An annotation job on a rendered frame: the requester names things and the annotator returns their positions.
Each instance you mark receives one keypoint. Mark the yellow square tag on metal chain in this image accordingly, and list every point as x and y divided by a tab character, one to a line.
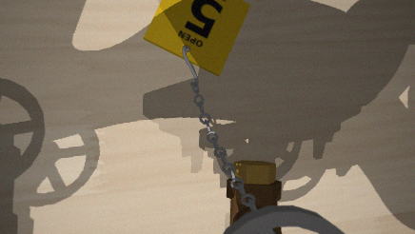
207	29

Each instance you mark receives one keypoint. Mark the grey pipe manifold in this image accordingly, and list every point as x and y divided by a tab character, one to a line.
260	181

